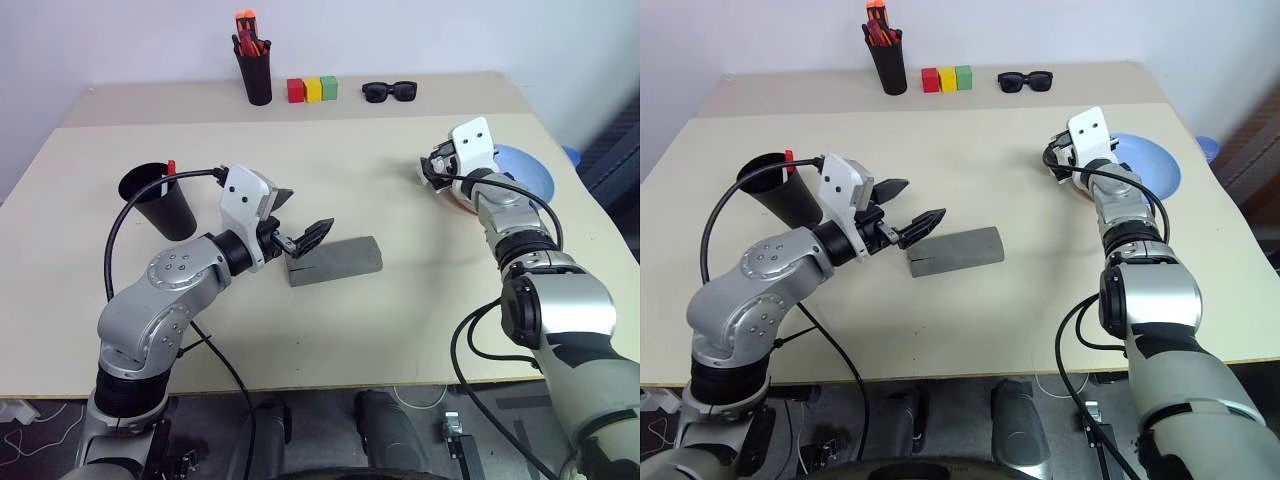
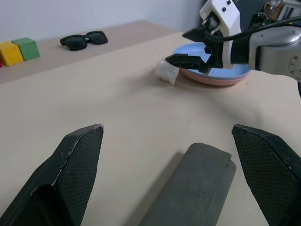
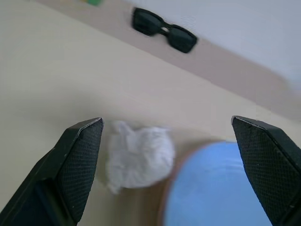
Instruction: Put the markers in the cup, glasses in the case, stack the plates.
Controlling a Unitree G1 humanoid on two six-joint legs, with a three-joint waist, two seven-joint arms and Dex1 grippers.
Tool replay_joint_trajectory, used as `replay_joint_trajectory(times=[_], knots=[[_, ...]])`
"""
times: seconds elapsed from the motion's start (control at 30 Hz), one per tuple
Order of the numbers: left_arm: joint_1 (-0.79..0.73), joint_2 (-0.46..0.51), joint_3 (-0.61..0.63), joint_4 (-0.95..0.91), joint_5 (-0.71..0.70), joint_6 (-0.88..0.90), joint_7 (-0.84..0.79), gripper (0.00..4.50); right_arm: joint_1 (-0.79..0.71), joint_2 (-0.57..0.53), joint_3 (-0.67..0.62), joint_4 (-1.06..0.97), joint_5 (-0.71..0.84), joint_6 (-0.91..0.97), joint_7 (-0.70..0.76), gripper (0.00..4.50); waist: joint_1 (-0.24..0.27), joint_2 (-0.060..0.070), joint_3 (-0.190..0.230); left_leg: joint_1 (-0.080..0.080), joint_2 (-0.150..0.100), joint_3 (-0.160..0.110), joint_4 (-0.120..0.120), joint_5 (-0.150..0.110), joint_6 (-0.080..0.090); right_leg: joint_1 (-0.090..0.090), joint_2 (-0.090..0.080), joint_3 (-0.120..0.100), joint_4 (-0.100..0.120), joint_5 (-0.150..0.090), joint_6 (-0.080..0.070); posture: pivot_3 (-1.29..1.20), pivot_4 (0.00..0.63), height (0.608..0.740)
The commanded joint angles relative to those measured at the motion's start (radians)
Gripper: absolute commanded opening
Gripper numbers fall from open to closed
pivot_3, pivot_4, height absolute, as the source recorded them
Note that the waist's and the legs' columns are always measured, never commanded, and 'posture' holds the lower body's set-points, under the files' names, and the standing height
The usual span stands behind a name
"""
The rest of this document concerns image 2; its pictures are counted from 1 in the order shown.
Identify white background device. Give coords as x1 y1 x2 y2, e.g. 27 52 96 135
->
280 0 301 20

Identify blue plate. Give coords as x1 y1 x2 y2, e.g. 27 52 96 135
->
173 43 250 81

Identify pink plate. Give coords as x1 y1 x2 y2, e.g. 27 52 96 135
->
178 70 250 88

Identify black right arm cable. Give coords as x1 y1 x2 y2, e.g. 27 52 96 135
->
209 16 301 43

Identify green wooden block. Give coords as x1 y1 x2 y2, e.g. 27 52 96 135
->
11 37 41 61

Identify black sunglasses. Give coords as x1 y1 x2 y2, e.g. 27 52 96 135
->
59 31 109 52

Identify grey glasses case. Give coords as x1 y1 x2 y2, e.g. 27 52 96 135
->
138 142 237 226

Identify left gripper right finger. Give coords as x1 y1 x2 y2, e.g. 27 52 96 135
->
231 123 301 226

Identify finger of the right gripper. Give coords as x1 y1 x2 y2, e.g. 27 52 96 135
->
182 26 208 43
165 53 213 74

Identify crumpled white paper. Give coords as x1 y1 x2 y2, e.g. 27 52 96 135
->
154 59 180 85

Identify yellow wooden block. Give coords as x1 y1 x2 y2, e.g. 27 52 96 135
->
0 41 24 67

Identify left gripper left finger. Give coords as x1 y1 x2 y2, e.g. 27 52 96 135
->
0 123 105 226

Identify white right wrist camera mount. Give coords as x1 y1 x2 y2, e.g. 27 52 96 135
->
199 0 242 70

